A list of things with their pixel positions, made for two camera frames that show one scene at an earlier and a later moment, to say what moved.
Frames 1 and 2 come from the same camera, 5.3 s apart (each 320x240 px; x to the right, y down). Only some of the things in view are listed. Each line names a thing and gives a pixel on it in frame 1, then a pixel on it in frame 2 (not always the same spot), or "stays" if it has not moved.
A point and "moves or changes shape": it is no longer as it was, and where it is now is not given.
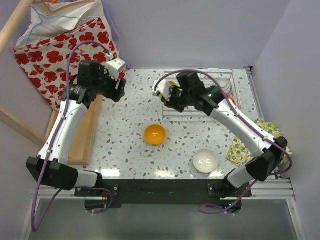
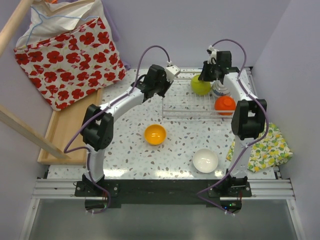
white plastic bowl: x=205 y=160 stays
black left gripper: x=118 y=90 → x=163 y=88
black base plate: x=165 y=192 stays
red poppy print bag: x=46 y=59 stays
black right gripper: x=171 y=103 → x=203 y=76
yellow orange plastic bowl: x=155 y=134 stays
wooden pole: x=18 y=15 stays
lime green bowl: x=172 y=83 moves or changes shape
